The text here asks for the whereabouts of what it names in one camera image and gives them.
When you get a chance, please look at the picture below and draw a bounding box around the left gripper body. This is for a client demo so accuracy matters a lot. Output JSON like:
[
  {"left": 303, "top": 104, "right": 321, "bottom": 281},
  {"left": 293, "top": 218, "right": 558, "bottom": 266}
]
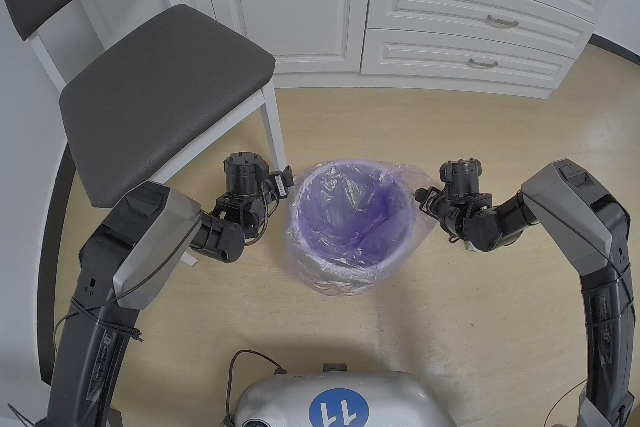
[{"left": 267, "top": 165, "right": 297, "bottom": 201}]

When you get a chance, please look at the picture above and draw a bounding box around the grey padded white chair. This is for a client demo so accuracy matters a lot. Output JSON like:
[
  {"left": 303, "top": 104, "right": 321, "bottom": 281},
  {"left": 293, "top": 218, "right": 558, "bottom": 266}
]
[{"left": 2, "top": 0, "right": 292, "bottom": 266}]

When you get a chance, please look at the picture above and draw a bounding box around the white wardrobe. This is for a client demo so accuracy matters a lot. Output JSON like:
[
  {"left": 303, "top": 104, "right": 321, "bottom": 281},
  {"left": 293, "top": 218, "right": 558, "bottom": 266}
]
[{"left": 165, "top": 0, "right": 628, "bottom": 100}]

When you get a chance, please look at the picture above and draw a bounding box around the purple plastic bag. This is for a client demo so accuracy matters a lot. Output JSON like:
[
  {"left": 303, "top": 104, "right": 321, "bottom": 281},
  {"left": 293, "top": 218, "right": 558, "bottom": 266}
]
[{"left": 284, "top": 159, "right": 432, "bottom": 297}]

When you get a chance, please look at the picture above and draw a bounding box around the black cable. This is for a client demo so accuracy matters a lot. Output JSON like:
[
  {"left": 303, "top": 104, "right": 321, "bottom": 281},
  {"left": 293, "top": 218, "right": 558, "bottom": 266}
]
[{"left": 226, "top": 350, "right": 287, "bottom": 416}]

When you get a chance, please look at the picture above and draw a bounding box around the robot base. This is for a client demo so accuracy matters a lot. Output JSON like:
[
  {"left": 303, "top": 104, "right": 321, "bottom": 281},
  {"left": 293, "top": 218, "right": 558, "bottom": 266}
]
[{"left": 235, "top": 362, "right": 458, "bottom": 427}]

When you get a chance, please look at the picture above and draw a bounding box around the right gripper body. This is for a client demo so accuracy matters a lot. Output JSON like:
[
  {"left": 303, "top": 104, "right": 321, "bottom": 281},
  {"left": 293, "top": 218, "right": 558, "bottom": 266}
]
[{"left": 415, "top": 185, "right": 446, "bottom": 218}]

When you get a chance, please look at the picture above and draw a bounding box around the white trash bin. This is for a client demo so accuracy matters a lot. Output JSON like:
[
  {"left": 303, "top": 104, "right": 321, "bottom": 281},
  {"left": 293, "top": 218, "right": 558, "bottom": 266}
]
[{"left": 292, "top": 162, "right": 416, "bottom": 291}]

